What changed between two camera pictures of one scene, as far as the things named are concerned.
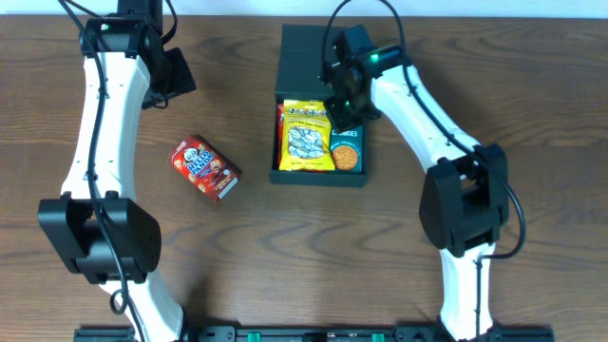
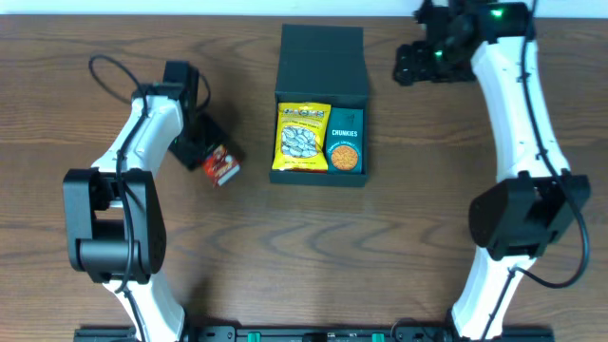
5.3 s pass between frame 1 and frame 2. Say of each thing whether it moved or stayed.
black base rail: stayed
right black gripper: moved
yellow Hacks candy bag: stayed
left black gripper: moved
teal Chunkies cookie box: stayed
